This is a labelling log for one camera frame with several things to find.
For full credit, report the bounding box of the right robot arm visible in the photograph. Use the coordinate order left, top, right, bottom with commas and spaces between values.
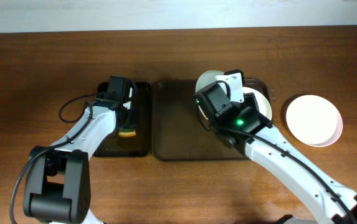
193, 70, 357, 223

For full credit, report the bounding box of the small black tray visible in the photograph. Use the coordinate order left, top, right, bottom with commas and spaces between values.
94, 82, 152, 157

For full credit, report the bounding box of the pale blue plate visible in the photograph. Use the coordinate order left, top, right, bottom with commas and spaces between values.
194, 70, 226, 120

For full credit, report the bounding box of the brown plastic serving tray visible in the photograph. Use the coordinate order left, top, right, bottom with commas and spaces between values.
152, 78, 272, 161

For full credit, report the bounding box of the green and orange sponge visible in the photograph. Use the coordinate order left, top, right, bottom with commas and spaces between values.
118, 128, 136, 138

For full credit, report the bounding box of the right black cable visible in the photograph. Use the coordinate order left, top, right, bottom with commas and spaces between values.
196, 80, 357, 224

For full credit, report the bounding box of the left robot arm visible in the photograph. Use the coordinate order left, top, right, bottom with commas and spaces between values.
17, 76, 138, 223

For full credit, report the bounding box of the left black cable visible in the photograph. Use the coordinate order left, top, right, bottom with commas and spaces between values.
9, 79, 137, 224

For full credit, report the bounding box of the black cable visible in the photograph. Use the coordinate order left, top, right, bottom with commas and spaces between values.
9, 79, 137, 224
196, 80, 357, 224

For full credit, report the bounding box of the white plate front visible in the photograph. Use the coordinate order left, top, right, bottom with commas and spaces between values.
285, 95, 343, 147

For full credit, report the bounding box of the white plate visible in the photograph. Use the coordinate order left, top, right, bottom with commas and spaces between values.
285, 95, 343, 147
242, 86, 272, 120

